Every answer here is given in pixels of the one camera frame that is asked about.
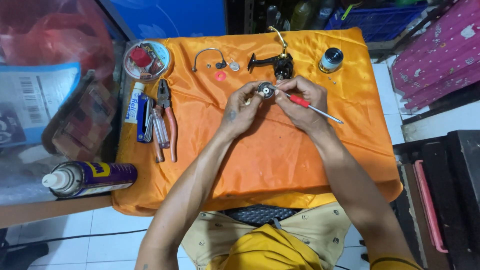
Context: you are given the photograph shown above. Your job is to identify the black woven stool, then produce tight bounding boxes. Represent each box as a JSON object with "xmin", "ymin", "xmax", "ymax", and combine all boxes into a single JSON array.
[{"xmin": 224, "ymin": 204, "xmax": 301, "ymax": 227}]

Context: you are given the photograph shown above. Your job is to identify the person's right hand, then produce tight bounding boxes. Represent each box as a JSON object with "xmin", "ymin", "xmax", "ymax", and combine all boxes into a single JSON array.
[{"xmin": 273, "ymin": 76, "xmax": 333, "ymax": 134}]

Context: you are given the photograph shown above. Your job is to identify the round clear fishing line case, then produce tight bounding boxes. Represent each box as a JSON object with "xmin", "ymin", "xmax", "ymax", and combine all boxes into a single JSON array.
[{"xmin": 122, "ymin": 40, "xmax": 171, "ymax": 82}]

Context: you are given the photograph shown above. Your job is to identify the grey bail wire arm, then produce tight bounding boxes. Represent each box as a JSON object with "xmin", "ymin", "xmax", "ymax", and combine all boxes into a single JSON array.
[{"xmin": 192, "ymin": 48, "xmax": 228, "ymax": 73}]

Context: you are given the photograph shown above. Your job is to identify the white grease tube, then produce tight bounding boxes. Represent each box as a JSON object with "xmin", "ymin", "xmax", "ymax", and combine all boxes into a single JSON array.
[{"xmin": 124, "ymin": 82, "xmax": 146, "ymax": 125}]

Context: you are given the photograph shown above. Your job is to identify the clear handled screwdriver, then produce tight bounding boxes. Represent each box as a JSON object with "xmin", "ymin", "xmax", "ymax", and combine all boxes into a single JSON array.
[{"xmin": 151, "ymin": 107, "xmax": 170, "ymax": 149}]

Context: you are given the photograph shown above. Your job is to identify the clear plastic bottle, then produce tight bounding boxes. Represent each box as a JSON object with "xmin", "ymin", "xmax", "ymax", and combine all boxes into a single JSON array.
[{"xmin": 313, "ymin": 0, "xmax": 335, "ymax": 31}]

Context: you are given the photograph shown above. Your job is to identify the blue printed board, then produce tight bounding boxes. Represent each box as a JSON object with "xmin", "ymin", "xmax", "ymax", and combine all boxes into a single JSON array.
[{"xmin": 109, "ymin": 0, "xmax": 228, "ymax": 40}]

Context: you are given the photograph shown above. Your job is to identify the blue plastic crate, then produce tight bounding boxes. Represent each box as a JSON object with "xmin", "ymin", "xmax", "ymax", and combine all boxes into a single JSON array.
[{"xmin": 325, "ymin": 2, "xmax": 428, "ymax": 43}]

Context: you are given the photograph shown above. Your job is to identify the silver gold line spool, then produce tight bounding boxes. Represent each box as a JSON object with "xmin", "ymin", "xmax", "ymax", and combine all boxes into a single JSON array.
[{"xmin": 318, "ymin": 47, "xmax": 344, "ymax": 74}]

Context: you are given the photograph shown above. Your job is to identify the blue hex key set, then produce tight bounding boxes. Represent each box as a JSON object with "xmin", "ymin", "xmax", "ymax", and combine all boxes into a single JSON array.
[{"xmin": 136, "ymin": 94, "xmax": 155, "ymax": 144}]

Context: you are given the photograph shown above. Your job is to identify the black floor cable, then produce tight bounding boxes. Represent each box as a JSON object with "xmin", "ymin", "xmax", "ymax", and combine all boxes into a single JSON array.
[{"xmin": 7, "ymin": 228, "xmax": 149, "ymax": 249}]

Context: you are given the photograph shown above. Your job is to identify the orange satin table cloth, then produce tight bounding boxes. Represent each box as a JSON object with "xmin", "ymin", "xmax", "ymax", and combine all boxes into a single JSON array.
[{"xmin": 112, "ymin": 27, "xmax": 404, "ymax": 217}]

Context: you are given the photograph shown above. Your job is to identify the black reel body gold handle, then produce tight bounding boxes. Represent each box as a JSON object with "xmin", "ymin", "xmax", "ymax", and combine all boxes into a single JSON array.
[{"xmin": 247, "ymin": 26, "xmax": 295, "ymax": 81}]

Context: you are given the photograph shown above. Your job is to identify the pliers with pink handles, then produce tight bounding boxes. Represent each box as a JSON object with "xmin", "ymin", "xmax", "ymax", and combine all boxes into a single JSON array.
[{"xmin": 153, "ymin": 79, "xmax": 178, "ymax": 163}]

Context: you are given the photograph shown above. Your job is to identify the pink plastic frame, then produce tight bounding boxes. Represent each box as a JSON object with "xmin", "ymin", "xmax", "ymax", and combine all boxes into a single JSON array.
[{"xmin": 413, "ymin": 160, "xmax": 449, "ymax": 254}]

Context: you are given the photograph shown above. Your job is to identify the pink patterned cloth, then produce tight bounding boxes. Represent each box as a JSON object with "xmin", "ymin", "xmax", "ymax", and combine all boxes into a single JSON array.
[{"xmin": 391, "ymin": 0, "xmax": 480, "ymax": 110}]

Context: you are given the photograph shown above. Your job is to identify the beige patterned shorts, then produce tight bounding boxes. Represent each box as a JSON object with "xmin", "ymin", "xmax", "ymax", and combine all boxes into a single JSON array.
[{"xmin": 181, "ymin": 202, "xmax": 352, "ymax": 270}]

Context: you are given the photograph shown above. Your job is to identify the black round reel rotor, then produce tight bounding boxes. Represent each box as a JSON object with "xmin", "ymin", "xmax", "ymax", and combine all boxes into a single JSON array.
[{"xmin": 257, "ymin": 82, "xmax": 277, "ymax": 100}]

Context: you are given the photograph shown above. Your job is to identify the person's left hand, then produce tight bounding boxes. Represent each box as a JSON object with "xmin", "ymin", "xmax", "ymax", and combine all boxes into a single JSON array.
[{"xmin": 219, "ymin": 80, "xmax": 269, "ymax": 137}]

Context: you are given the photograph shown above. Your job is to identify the yellowish plastic bottle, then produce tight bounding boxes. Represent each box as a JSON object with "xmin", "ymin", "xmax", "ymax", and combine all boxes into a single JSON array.
[{"xmin": 290, "ymin": 0, "xmax": 313, "ymax": 31}]

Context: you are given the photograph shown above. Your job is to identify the blue yellow spray can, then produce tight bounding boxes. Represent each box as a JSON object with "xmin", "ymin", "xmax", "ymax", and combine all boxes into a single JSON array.
[{"xmin": 42, "ymin": 161, "xmax": 138, "ymax": 198}]

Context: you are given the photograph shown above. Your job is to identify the red handled screwdriver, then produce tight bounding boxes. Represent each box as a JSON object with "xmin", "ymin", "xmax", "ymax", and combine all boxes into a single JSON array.
[{"xmin": 271, "ymin": 85, "xmax": 344, "ymax": 125}]

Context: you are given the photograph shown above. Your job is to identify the black box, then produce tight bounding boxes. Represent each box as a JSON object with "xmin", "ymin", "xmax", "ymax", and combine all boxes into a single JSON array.
[{"xmin": 445, "ymin": 130, "xmax": 480, "ymax": 270}]

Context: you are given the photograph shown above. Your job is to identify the yellow shirt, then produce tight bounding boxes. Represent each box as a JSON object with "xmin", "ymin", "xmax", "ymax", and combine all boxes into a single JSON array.
[{"xmin": 209, "ymin": 224, "xmax": 424, "ymax": 270}]

